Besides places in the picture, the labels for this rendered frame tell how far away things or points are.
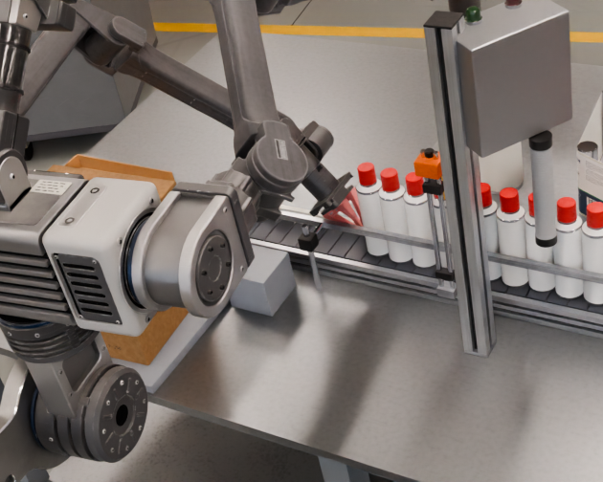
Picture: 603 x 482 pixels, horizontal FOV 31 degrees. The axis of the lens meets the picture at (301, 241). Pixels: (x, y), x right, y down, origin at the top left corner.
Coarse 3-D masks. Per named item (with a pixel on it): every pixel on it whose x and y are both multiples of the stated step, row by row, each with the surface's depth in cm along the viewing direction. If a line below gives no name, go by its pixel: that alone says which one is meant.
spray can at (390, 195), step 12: (384, 180) 202; (396, 180) 202; (384, 192) 204; (396, 192) 203; (384, 204) 204; (396, 204) 204; (384, 216) 207; (396, 216) 205; (396, 228) 207; (396, 252) 211; (408, 252) 211
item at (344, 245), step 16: (256, 224) 232; (272, 224) 231; (288, 224) 230; (272, 240) 226; (288, 240) 225; (320, 240) 223; (336, 240) 222; (352, 240) 222; (336, 256) 219; (352, 256) 217; (368, 256) 216; (384, 256) 216; (416, 272) 210; (432, 272) 209; (496, 288) 202; (512, 288) 202; (528, 288) 201; (560, 304) 196; (576, 304) 195
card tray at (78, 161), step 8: (72, 160) 269; (80, 160) 271; (88, 160) 269; (96, 160) 268; (104, 160) 266; (88, 168) 271; (96, 168) 270; (104, 168) 268; (112, 168) 267; (120, 168) 265; (128, 168) 263; (136, 168) 262; (144, 168) 260; (152, 168) 259; (144, 176) 262; (152, 176) 260; (160, 176) 259; (168, 176) 257
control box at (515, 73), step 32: (544, 0) 162; (480, 32) 158; (512, 32) 156; (544, 32) 158; (480, 64) 156; (512, 64) 158; (544, 64) 161; (480, 96) 159; (512, 96) 161; (544, 96) 164; (480, 128) 162; (512, 128) 165; (544, 128) 168
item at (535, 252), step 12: (528, 204) 189; (528, 216) 191; (528, 228) 191; (528, 240) 193; (528, 252) 195; (540, 252) 193; (552, 252) 194; (528, 276) 199; (540, 276) 197; (552, 276) 197; (540, 288) 198; (552, 288) 199
